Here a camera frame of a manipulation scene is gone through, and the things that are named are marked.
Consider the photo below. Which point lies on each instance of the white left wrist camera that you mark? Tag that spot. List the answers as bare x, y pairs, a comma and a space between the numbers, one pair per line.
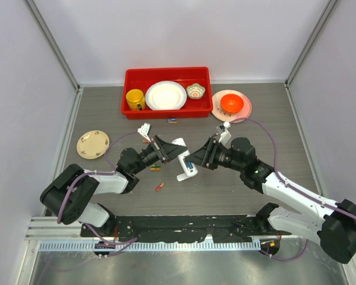
144, 131

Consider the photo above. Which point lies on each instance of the white remote control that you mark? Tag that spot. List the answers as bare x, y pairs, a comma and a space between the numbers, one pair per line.
186, 173

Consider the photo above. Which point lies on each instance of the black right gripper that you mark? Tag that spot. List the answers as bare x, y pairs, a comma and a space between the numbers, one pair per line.
206, 156

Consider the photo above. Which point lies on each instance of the orange bowl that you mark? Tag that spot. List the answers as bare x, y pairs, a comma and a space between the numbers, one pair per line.
231, 103

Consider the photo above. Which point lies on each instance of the blue orange battery near bin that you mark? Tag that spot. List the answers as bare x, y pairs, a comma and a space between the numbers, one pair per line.
171, 120

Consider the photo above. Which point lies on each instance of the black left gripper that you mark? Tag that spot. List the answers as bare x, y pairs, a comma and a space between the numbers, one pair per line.
167, 151

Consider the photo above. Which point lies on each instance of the red orange battery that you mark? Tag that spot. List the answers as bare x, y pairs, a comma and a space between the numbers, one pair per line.
159, 187

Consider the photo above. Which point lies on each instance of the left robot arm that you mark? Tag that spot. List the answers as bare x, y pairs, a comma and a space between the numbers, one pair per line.
69, 196

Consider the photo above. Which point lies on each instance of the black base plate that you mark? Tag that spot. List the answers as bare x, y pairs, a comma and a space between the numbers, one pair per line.
187, 229

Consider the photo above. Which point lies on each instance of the white plate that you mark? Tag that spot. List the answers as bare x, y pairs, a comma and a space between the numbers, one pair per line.
166, 95

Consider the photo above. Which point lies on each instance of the white slotted cable duct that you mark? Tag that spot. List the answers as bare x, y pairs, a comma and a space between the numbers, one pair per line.
99, 246

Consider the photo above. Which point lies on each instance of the yellow mug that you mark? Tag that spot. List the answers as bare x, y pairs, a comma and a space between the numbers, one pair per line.
135, 99

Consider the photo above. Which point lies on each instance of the cream floral saucer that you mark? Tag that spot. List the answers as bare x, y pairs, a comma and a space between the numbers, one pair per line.
92, 144

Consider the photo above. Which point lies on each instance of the small patterned flower bowl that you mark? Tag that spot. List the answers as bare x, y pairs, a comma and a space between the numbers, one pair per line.
195, 91

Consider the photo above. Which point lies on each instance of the pink plate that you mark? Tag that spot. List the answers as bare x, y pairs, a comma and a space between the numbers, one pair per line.
221, 115

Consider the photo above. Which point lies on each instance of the red plastic bin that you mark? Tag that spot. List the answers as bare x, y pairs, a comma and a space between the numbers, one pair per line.
142, 79

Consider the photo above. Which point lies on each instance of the blue battery one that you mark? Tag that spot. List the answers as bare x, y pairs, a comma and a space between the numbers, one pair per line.
189, 166

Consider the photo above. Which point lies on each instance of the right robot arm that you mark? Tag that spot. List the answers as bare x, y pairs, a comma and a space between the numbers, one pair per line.
326, 222

